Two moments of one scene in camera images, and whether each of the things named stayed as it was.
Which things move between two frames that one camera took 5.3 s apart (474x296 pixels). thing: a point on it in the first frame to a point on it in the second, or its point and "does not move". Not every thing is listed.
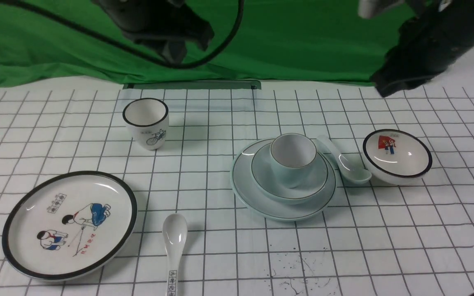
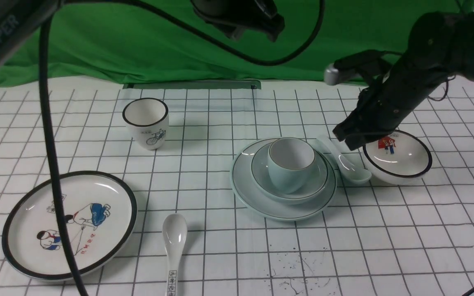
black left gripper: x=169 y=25 to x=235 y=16
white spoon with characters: x=175 y=229 does not move
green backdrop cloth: x=330 y=42 does not move
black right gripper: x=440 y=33 to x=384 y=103
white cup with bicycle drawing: x=148 y=119 does not move
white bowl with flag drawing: x=396 y=157 does not move
